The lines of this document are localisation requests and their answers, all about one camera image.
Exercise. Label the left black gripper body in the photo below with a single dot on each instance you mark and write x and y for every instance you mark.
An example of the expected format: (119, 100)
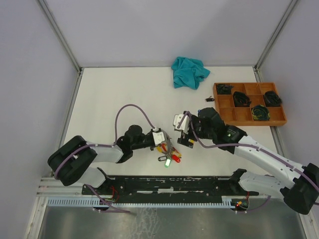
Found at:
(147, 141)

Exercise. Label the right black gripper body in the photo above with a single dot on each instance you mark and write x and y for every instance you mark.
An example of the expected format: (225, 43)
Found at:
(184, 137)

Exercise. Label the large metal keyring yellow handle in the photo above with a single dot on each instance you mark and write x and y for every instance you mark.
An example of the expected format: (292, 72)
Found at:
(166, 147)

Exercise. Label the green tag key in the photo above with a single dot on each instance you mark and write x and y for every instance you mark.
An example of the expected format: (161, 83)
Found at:
(167, 163)

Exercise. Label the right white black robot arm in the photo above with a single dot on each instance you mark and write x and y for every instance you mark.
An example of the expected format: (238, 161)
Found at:
(295, 184)

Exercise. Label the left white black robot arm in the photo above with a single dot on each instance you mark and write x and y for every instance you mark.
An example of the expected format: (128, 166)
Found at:
(73, 161)

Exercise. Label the red key tag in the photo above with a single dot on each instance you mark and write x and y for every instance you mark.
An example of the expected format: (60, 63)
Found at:
(175, 158)

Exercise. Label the black key tag key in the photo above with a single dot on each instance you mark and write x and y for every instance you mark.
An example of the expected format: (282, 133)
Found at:
(210, 99)

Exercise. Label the wooden compartment tray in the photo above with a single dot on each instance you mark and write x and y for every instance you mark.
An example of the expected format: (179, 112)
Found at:
(249, 104)

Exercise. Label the teal cloth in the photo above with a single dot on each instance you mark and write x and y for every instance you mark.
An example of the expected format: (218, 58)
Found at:
(188, 72)

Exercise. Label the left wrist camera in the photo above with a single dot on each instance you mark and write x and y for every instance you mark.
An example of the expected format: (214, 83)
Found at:
(159, 136)

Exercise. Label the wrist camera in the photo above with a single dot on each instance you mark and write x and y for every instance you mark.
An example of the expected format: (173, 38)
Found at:
(159, 136)
(181, 123)

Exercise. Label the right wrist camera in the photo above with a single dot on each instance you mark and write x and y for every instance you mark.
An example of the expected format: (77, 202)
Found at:
(181, 123)

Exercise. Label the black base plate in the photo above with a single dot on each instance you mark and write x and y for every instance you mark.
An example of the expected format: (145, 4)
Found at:
(171, 189)

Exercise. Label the aluminium frame rail left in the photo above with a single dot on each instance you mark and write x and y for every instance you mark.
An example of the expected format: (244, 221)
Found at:
(43, 5)

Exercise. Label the aluminium frame rail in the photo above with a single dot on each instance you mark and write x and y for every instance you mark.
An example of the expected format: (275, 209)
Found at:
(276, 33)
(43, 5)

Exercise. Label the aluminium frame rail right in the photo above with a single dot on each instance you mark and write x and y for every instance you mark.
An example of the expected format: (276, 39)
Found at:
(276, 33)

